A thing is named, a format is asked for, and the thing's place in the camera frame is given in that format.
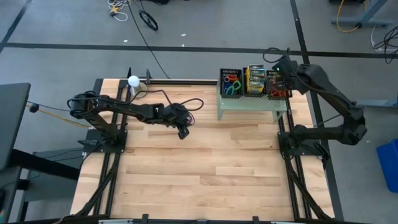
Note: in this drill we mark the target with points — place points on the blue coil wristband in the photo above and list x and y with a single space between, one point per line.
226 85

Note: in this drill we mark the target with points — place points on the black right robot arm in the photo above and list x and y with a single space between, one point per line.
342 102

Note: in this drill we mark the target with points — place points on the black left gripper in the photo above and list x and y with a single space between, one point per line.
174 119

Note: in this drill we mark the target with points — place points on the blue plastic bin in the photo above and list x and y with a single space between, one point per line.
388 168

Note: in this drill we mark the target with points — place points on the blue grey desk leg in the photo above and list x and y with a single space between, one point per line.
379 103
362 21

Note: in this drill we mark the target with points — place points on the orange rubber band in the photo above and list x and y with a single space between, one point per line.
278 93

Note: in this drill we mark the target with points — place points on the white bulb brass lamp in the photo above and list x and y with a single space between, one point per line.
134 81

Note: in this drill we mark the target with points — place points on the dark grey desk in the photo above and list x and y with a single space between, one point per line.
12 124

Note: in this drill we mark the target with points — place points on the black plastic slotted basket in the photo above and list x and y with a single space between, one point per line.
222 93
270 73
244 90

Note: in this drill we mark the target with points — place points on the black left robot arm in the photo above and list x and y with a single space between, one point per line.
124 109

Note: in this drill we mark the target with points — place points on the green coil wristband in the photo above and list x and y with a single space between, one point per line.
238 84
228 91

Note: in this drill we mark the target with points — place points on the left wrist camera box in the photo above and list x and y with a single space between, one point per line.
179 109

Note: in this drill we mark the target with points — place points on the black clamp bracket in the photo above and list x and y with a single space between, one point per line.
148 76
129 73

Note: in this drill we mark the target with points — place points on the pale green metal riser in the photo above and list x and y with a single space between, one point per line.
252 105

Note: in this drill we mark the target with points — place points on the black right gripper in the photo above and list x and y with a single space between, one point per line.
289 73

